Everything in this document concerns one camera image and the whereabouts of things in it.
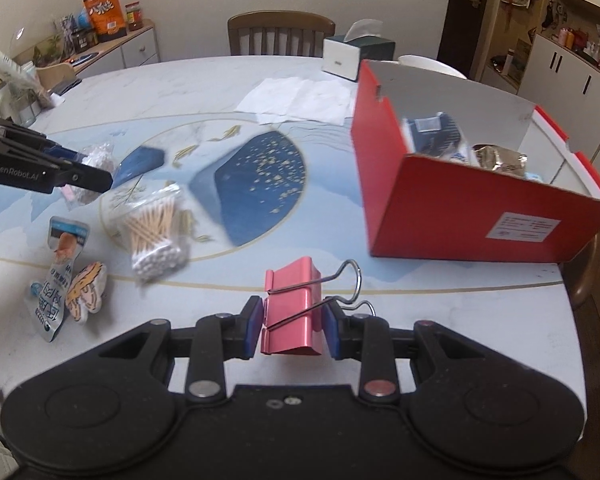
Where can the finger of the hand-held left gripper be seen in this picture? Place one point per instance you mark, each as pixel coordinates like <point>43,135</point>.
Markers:
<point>87,179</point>
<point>62,152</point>

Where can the orange snack bag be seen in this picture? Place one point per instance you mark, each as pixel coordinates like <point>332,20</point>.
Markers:
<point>105,15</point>

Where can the white pouch orange print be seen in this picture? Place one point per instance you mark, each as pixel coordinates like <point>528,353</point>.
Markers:
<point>55,280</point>

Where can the clear glass cup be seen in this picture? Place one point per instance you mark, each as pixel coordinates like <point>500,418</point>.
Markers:
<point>22,107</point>

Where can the bag of cotton swabs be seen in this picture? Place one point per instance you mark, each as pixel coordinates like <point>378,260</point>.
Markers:
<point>150,235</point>

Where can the green white tissue box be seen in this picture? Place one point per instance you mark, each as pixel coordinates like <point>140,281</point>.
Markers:
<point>340,62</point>

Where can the clear bag of white cotton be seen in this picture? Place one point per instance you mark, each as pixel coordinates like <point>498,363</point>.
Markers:
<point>100,156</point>

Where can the dark jar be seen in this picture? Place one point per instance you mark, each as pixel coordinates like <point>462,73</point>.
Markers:
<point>85,39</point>

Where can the pink binder clip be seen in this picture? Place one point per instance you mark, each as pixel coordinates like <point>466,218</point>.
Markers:
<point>290,305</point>

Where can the gold snack packet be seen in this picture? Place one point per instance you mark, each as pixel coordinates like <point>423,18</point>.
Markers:
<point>500,162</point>

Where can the red cardboard box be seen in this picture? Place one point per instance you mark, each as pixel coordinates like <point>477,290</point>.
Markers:
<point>460,210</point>

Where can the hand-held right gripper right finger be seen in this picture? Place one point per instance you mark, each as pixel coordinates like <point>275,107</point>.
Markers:
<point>331,332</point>

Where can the white dark blue snack bag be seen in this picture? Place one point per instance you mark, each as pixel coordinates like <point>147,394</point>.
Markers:
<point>437,135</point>

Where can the low white side cabinet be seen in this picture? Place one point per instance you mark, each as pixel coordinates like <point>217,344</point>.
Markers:
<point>130,52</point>

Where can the white cupboard unit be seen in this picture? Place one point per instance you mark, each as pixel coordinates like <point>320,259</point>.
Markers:
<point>575,70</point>

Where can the curved wooden chair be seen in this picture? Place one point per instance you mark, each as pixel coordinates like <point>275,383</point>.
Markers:
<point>587,270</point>

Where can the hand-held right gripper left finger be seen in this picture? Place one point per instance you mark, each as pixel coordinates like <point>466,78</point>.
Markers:
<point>252,330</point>

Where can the green white plastic bag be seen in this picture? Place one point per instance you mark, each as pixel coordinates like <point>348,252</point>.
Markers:
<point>5,65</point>

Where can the white paper sheet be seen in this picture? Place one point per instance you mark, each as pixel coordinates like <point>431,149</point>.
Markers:
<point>320,105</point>
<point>270,95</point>

